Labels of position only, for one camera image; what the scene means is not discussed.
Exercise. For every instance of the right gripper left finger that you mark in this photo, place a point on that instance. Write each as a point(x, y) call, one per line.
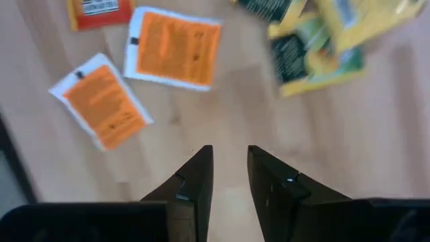
point(198, 174)

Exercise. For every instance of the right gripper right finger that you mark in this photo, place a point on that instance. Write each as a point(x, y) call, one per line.
point(272, 188)

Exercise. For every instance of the orange white tea packet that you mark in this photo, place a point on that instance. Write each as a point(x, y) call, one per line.
point(104, 104)
point(174, 47)

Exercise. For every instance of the red tea packet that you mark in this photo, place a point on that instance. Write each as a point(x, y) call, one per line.
point(100, 17)

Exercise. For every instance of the yellow tea packet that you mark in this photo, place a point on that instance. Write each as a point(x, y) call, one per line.
point(369, 23)

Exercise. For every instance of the black aluminium table frame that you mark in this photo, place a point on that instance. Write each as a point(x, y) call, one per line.
point(16, 168)

